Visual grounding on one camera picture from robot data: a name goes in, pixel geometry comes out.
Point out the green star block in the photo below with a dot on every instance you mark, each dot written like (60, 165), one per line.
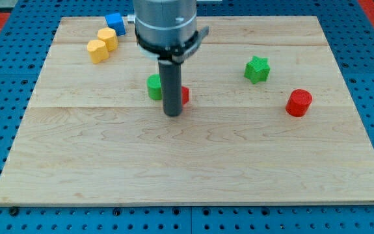
(257, 70)

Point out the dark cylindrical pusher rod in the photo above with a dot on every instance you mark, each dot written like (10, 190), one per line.
(170, 79)

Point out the yellow heart block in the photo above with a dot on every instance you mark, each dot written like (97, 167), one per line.
(97, 51)

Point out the red star block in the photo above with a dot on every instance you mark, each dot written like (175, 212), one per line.
(184, 95)

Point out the yellow hexagon block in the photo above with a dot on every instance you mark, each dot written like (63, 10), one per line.
(108, 35)

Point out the green cylinder block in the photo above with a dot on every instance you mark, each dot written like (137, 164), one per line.
(153, 83)

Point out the red cylinder block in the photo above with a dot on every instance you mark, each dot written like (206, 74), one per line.
(299, 102)

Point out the blue cube block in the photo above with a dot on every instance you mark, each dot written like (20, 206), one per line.
(115, 21)

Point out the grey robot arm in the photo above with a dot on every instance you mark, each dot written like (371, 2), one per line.
(167, 29)

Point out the wooden board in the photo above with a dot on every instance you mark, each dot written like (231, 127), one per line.
(91, 136)

